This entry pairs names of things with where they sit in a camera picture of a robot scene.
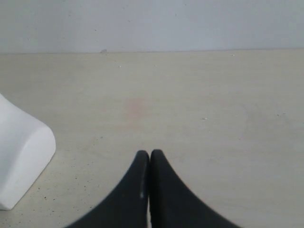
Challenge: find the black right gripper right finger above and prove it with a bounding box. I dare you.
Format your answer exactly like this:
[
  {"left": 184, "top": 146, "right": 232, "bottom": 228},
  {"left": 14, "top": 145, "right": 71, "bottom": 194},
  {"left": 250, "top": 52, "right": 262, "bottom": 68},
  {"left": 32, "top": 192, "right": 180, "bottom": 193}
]
[{"left": 149, "top": 149, "right": 237, "bottom": 228}]

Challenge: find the white mannequin head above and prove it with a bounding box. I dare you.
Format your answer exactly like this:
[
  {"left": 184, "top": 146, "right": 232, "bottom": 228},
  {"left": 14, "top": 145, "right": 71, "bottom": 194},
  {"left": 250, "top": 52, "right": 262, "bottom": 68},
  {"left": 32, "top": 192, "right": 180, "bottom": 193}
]
[{"left": 0, "top": 95, "right": 56, "bottom": 210}]

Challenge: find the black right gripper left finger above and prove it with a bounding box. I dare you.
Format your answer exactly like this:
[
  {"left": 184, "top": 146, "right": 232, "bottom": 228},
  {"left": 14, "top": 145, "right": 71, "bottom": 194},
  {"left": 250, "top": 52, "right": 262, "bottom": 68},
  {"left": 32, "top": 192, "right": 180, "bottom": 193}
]
[{"left": 68, "top": 150, "right": 150, "bottom": 228}]

